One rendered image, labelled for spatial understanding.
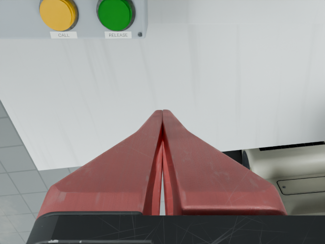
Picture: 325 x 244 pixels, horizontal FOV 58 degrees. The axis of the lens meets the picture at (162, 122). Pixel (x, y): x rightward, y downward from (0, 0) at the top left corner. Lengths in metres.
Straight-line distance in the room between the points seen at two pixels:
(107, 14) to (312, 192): 0.59
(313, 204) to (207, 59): 0.42
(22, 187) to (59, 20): 1.86
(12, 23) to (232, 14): 0.31
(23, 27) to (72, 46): 0.12
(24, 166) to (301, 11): 1.80
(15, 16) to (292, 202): 0.64
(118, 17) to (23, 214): 2.13
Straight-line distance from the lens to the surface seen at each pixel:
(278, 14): 0.52
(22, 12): 0.42
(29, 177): 2.10
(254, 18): 0.51
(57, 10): 0.39
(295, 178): 0.80
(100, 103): 0.57
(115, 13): 0.38
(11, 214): 2.45
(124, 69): 0.52
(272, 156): 0.78
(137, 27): 0.39
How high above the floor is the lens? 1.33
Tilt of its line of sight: 55 degrees down
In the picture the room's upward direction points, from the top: 178 degrees counter-clockwise
